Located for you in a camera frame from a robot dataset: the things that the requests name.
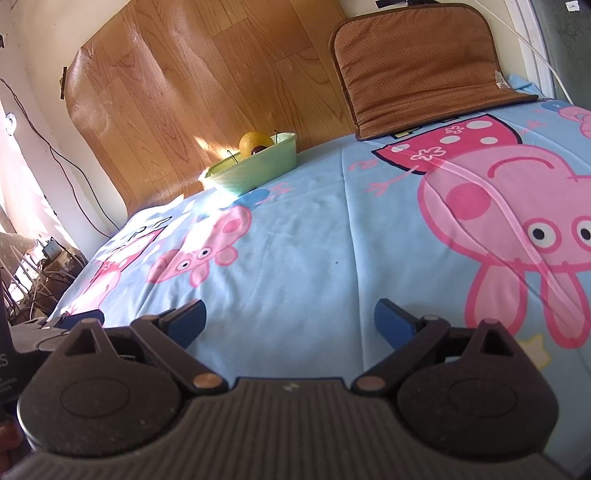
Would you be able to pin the wood-pattern vinyl sheet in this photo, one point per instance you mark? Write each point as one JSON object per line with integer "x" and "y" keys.
{"x": 184, "y": 69}

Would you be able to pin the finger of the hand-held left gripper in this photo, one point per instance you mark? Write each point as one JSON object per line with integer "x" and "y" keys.
{"x": 83, "y": 318}

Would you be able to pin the dark red cherry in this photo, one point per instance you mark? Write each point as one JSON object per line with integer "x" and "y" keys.
{"x": 258, "y": 149}

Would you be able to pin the black tape cross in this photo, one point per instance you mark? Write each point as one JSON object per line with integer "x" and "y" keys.
{"x": 385, "y": 3}

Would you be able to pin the small black tape strip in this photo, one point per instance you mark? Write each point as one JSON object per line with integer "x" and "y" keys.
{"x": 63, "y": 83}

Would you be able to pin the person's left hand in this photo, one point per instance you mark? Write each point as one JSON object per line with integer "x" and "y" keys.
{"x": 8, "y": 438}

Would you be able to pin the light green plastic tray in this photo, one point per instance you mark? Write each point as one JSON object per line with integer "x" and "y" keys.
{"x": 258, "y": 170}

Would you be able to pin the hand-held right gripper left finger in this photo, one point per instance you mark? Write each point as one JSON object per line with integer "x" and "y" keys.
{"x": 184, "y": 323}

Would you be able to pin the brown perforated seat cushion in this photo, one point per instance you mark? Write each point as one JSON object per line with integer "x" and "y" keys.
{"x": 415, "y": 60}

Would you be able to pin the cartoon pig printed blanket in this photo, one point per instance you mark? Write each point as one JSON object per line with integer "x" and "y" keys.
{"x": 300, "y": 254}

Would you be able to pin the white window frame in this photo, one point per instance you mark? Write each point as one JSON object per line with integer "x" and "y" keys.
{"x": 533, "y": 32}

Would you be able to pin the white round wall hook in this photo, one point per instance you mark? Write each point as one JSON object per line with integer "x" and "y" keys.
{"x": 10, "y": 123}

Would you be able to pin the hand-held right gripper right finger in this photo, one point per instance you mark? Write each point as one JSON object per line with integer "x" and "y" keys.
{"x": 395, "y": 323}

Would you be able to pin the yellow lemon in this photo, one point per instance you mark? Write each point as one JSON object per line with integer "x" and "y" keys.
{"x": 254, "y": 140}

